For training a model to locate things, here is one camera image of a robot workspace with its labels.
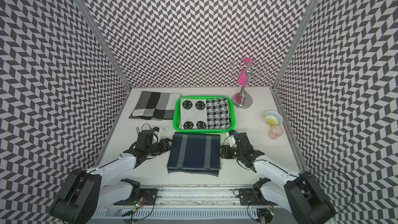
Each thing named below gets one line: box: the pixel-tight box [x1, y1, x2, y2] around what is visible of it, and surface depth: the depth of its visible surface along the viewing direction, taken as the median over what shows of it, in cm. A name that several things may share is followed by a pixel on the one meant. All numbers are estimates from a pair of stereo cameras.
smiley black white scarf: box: [179, 96, 232, 130], surface depth 95 cm
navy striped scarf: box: [166, 131, 222, 177], surface depth 86 cm
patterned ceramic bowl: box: [263, 109, 283, 126], surface depth 101 cm
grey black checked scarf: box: [128, 91, 182, 120], surface depth 107 cm
